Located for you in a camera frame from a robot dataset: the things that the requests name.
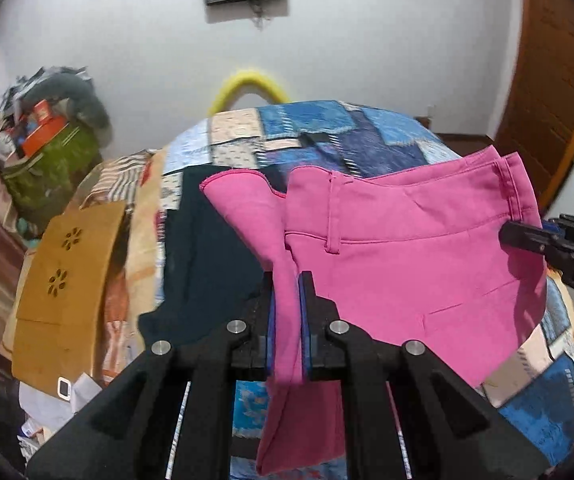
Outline pink pants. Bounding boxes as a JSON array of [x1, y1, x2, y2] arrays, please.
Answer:
[[200, 148, 546, 476]]

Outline white papers pile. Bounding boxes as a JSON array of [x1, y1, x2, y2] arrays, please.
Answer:
[[18, 373, 101, 460]]

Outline blue patchwork bedspread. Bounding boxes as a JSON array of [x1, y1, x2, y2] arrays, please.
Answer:
[[156, 101, 574, 464]]

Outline striped orange pillow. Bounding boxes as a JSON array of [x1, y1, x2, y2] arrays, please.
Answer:
[[66, 150, 166, 385]]

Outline dark navy folded garment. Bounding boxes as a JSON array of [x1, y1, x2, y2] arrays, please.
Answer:
[[138, 166, 273, 347]]

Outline brown wooden door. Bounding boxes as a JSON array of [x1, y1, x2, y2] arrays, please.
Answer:
[[494, 0, 574, 211]]

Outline green bag with clutter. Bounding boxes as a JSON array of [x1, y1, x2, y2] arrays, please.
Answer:
[[0, 99, 101, 231]]

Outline yellow curved tube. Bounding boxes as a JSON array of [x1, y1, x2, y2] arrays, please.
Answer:
[[208, 70, 291, 116]]

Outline grey stuffed pillow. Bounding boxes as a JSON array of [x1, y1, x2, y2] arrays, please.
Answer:
[[20, 73, 112, 148]]

